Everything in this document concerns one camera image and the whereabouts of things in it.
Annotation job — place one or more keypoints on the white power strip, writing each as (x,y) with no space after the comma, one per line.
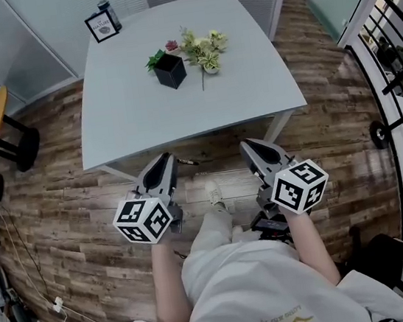
(58,304)

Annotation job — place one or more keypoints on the black square vase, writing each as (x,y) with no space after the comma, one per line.
(170,72)

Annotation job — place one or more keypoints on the pink succulent in white pot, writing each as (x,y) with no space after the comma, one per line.
(171,45)

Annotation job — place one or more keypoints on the artificial flower bouquet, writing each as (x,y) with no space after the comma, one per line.
(203,44)

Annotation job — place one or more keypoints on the person's right forearm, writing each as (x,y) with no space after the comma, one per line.
(310,245)

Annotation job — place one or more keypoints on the person's white shoe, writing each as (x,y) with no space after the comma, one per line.
(213,194)

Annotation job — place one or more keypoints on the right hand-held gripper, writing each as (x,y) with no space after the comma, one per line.
(294,188)

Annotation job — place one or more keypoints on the dark water bottle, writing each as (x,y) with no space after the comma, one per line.
(110,6)

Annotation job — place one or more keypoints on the black framed picture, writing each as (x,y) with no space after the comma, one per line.
(101,26)

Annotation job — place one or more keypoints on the black device at waist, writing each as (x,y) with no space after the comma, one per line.
(270,225)

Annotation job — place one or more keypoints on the black round disc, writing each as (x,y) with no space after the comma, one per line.
(378,133)

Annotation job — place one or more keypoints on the person's beige trouser leg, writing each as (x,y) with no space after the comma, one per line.
(211,229)

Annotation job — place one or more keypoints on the small variegated leaf plant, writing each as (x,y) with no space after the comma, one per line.
(209,62)

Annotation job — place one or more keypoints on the small green leafy plant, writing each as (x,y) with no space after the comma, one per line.
(155,59)

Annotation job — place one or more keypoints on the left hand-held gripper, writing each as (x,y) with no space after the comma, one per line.
(141,221)

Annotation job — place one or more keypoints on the person's white t-shirt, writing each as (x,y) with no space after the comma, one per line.
(249,287)

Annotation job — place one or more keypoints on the person's left forearm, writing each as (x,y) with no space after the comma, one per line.
(170,283)

